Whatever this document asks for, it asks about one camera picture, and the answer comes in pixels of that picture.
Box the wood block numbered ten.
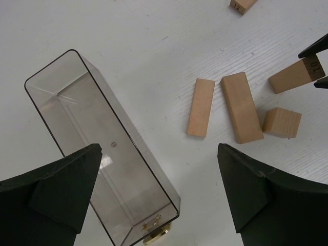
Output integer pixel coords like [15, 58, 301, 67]
[269, 55, 325, 94]

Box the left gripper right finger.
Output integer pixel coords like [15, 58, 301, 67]
[217, 143, 327, 245]

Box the small wood cube block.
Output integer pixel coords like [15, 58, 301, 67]
[262, 107, 302, 138]

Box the gold box clasp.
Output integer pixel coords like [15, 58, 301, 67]
[142, 214, 172, 245]

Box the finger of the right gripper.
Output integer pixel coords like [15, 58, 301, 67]
[298, 34, 328, 58]
[314, 77, 328, 89]

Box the wood block numbered twelve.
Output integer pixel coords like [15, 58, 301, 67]
[230, 0, 258, 15]

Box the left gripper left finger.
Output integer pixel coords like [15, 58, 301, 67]
[1, 143, 102, 245]

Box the clear plastic box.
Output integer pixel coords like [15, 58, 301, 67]
[25, 49, 181, 245]

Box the long wood block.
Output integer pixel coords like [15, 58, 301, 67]
[220, 72, 264, 144]

